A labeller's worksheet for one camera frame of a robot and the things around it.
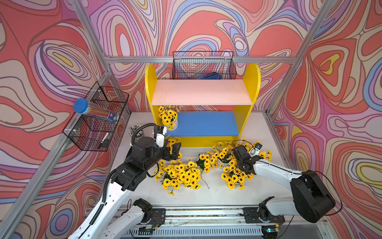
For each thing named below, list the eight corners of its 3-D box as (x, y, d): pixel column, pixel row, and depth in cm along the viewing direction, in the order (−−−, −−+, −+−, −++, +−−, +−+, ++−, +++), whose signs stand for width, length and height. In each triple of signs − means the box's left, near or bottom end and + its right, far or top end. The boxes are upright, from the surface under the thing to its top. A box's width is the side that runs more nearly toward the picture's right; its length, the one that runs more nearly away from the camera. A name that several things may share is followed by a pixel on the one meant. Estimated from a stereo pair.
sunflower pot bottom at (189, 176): (178, 195, 82) (175, 185, 70) (179, 173, 91) (177, 161, 78) (199, 195, 82) (201, 185, 70) (199, 173, 91) (200, 161, 78)
